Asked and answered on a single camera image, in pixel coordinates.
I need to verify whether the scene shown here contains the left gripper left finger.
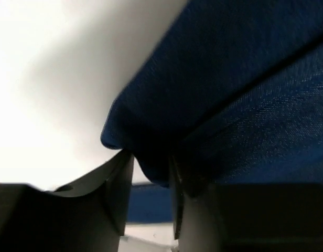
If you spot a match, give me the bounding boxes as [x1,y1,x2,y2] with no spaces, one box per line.
[0,152,134,251]

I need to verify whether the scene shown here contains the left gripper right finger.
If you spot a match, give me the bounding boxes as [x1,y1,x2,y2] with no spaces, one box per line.
[169,157,323,251]

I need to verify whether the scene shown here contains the dark blue denim trousers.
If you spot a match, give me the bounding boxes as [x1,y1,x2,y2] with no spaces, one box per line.
[101,1,323,187]

